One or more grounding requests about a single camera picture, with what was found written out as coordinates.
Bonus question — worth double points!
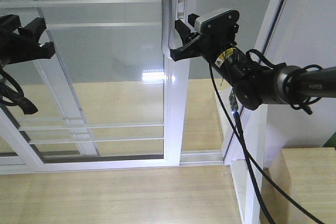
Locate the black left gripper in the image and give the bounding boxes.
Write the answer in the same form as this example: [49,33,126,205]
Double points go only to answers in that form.
[1,14,55,67]

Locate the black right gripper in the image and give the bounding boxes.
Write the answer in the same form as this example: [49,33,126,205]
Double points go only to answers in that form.
[169,13,260,88]

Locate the grey metal door handle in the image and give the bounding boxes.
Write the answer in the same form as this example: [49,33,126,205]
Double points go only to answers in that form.
[161,0,173,58]

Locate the white sliding glass door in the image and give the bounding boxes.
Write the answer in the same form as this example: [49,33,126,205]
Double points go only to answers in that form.
[1,0,197,175]

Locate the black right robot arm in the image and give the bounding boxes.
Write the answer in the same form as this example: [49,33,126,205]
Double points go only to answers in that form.
[171,9,335,114]

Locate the aluminium door floor track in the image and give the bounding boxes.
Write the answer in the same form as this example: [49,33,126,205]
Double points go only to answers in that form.
[180,150,224,166]

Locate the white wooden support brace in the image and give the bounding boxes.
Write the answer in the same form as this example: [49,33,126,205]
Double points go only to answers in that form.
[215,88,233,136]

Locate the light wooden box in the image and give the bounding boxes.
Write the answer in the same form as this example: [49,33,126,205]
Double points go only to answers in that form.
[269,147,335,223]

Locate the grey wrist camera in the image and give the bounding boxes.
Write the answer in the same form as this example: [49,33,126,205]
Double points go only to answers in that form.
[193,8,240,35]

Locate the white door frame post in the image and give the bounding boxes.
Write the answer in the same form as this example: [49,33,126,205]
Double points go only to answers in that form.
[222,0,286,223]

